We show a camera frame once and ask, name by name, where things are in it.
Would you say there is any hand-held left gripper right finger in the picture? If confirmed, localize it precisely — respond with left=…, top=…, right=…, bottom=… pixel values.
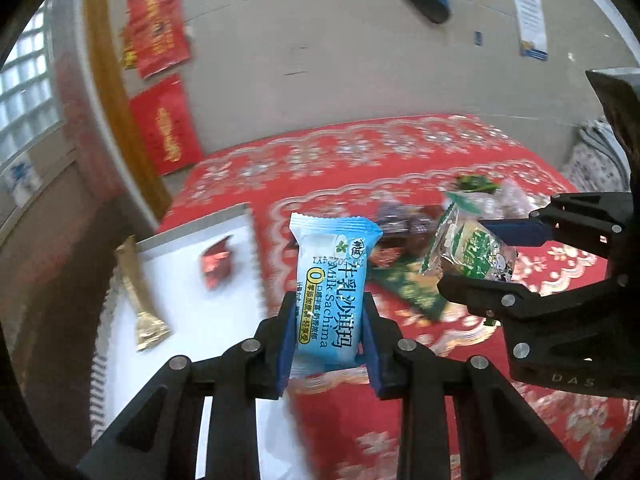
left=361, top=292, right=576, bottom=480

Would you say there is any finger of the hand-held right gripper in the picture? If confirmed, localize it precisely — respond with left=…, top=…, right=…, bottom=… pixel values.
left=437, top=274, right=551, bottom=326
left=479, top=192, right=633, bottom=261

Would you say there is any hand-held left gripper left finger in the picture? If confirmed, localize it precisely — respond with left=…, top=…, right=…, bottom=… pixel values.
left=75, top=290, right=301, bottom=480

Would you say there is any clear green snack packet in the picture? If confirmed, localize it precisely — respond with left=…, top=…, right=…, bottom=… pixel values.
left=419, top=192, right=518, bottom=281

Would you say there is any white tray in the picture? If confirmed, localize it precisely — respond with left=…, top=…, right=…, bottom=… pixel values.
left=87, top=202, right=321, bottom=480

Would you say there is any light blue snack packet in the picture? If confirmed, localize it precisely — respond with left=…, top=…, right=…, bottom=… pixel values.
left=290, top=212, right=383, bottom=378

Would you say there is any green wrapped candy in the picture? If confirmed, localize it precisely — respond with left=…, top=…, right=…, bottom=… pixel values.
left=452, top=174, right=501, bottom=196

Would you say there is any dark green flat packet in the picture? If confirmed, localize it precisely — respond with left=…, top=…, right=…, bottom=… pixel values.
left=372, top=252, right=448, bottom=321

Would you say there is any floral print cloth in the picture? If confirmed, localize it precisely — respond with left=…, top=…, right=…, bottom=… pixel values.
left=565, top=117, right=631, bottom=193

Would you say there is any red foil candy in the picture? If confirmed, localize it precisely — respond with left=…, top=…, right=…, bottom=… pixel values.
left=199, top=236, right=235, bottom=291

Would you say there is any dark purple candy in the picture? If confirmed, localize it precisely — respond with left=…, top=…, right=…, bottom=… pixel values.
left=375, top=202, right=436, bottom=241

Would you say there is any gold snack packet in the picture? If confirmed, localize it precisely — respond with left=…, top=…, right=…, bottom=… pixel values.
left=115, top=236, right=172, bottom=353

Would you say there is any red floral tablecloth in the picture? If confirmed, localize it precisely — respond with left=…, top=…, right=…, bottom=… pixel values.
left=155, top=112, right=631, bottom=480

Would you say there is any white blue paper strip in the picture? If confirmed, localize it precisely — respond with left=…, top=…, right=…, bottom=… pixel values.
left=506, top=0, right=550, bottom=63

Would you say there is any red paper envelope lower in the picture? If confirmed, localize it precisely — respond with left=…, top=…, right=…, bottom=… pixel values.
left=129, top=74, right=205, bottom=177

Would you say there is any red paper envelope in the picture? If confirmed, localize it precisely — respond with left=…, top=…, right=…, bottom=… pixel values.
left=129, top=74, right=205, bottom=177
left=122, top=0, right=192, bottom=80

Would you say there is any red paper envelope upper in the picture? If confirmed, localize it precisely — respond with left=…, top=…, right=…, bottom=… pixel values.
left=122, top=0, right=192, bottom=80

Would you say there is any glass block window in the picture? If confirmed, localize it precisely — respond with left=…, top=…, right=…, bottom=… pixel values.
left=0, top=2, right=68, bottom=161

